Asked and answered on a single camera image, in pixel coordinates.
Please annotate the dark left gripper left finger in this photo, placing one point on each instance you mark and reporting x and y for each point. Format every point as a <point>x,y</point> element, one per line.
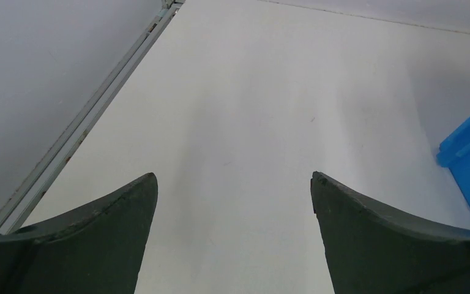
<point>95,248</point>

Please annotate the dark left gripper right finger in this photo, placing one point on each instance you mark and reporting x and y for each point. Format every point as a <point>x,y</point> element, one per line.
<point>372,247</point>

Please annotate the aluminium table edge rail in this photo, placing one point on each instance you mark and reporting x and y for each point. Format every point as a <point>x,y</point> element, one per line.
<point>61,65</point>

